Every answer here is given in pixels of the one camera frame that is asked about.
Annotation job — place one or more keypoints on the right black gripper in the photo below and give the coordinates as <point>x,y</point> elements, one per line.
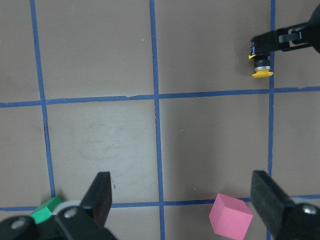
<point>288,38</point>

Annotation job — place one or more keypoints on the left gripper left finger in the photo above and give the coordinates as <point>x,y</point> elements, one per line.
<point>97,201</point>

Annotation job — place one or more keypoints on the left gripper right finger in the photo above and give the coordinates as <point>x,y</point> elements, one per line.
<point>271,203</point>

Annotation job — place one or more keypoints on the green cube near left arm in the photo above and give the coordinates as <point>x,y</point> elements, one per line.
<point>44,211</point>

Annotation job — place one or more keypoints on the pink cube centre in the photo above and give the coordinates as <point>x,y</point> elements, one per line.
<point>230,217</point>

